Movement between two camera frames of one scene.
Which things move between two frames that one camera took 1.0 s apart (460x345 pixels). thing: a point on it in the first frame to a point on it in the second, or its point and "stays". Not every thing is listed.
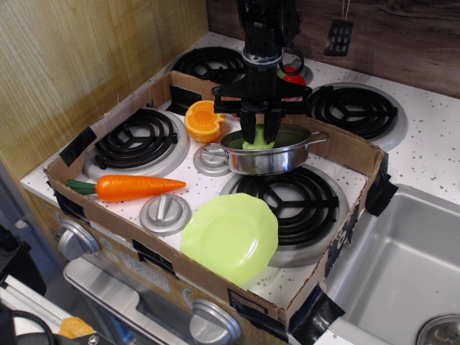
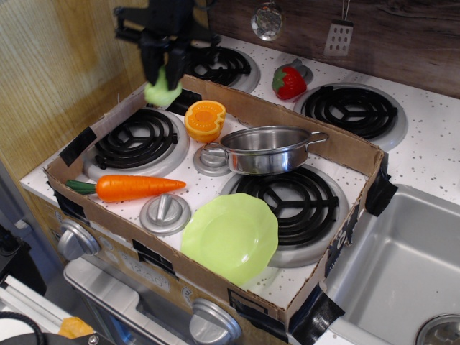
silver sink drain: (443, 329) stays
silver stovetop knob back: (306, 73) stays
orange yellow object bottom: (74, 327) stays
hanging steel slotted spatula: (340, 34) stays
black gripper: (262, 90) to (164, 20)
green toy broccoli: (259, 140) to (159, 94)
